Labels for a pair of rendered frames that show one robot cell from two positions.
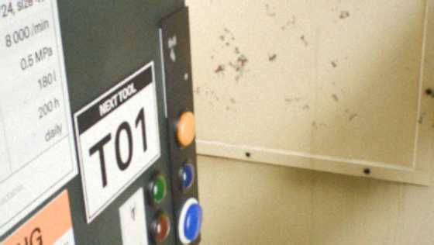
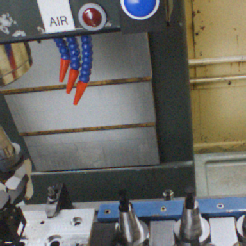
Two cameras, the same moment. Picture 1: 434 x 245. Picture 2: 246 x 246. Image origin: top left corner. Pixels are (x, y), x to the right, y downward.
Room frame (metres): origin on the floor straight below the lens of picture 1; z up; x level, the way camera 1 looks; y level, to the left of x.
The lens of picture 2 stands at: (0.36, -0.35, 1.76)
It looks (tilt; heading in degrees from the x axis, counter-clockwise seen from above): 38 degrees down; 71
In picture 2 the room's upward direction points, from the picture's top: 9 degrees counter-clockwise
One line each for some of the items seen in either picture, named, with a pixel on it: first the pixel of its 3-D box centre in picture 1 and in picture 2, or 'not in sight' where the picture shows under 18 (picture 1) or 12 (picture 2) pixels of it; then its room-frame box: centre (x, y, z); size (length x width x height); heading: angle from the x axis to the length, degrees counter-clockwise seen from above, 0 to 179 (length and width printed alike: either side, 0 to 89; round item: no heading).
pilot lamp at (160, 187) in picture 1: (158, 189); not in sight; (0.45, 0.01, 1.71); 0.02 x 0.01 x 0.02; 153
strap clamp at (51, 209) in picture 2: not in sight; (57, 204); (0.35, 0.51, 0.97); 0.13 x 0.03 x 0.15; 63
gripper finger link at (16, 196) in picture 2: not in sight; (11, 193); (0.29, 0.18, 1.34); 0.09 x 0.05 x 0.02; 50
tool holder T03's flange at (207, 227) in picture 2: not in sight; (192, 233); (0.56, 0.05, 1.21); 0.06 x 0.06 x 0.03
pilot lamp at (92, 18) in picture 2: not in sight; (92, 17); (0.45, 0.01, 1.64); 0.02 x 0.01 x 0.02; 153
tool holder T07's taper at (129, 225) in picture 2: not in sight; (128, 220); (0.46, 0.10, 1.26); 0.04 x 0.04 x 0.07
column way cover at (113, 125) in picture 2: not in sight; (81, 105); (0.52, 0.71, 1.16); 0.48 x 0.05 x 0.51; 153
